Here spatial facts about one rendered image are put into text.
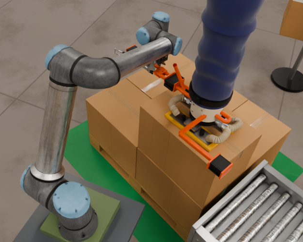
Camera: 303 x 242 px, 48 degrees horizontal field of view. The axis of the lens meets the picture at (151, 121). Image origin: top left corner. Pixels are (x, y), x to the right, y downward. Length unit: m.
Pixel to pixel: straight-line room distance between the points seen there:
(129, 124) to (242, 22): 1.27
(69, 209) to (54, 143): 0.28
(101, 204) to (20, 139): 1.54
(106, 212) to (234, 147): 0.76
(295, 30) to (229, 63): 1.97
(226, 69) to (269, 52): 2.80
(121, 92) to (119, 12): 2.16
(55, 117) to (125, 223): 0.69
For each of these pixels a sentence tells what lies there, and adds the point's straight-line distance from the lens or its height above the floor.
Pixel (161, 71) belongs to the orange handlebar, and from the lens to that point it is 2.01.
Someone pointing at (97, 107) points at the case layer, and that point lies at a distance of 2.55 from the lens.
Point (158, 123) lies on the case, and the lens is 1.92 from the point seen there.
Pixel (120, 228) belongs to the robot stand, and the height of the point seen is 0.75.
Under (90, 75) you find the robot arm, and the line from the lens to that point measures 1.24.
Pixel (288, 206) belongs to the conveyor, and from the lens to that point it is 2.35.
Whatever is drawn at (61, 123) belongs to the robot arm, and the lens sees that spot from 1.40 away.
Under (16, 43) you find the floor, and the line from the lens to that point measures 4.24.
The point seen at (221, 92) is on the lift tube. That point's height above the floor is 1.27.
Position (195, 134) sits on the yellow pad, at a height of 0.97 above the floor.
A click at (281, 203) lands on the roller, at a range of 2.27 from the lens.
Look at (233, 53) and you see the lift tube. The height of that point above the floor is 1.49.
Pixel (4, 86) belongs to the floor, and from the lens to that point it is 3.69.
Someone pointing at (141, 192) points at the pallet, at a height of 0.04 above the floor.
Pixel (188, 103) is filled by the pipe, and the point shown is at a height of 1.02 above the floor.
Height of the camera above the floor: 2.37
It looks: 48 degrees down
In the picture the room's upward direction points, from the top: 6 degrees clockwise
